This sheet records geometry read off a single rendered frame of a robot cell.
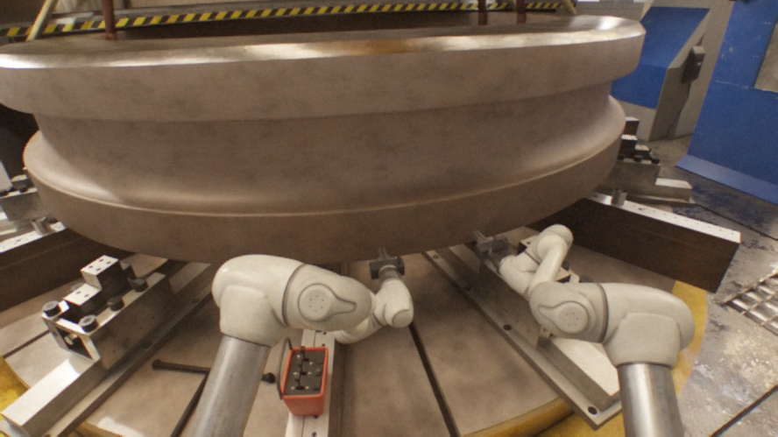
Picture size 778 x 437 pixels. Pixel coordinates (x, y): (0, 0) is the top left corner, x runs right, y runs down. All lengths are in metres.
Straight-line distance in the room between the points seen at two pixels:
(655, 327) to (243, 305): 0.82
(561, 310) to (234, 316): 0.65
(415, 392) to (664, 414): 1.21
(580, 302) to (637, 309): 0.12
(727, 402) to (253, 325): 2.53
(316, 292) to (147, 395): 1.61
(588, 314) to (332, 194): 1.12
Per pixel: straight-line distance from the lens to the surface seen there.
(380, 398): 1.91
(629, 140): 3.75
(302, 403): 1.37
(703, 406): 2.74
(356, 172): 1.65
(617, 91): 6.95
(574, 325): 0.87
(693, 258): 2.89
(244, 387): 0.83
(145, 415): 2.16
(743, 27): 5.68
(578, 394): 2.00
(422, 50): 1.45
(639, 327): 0.93
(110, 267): 2.20
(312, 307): 0.72
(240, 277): 0.83
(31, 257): 3.16
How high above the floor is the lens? 1.89
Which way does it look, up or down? 27 degrees down
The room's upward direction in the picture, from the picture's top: 1 degrees counter-clockwise
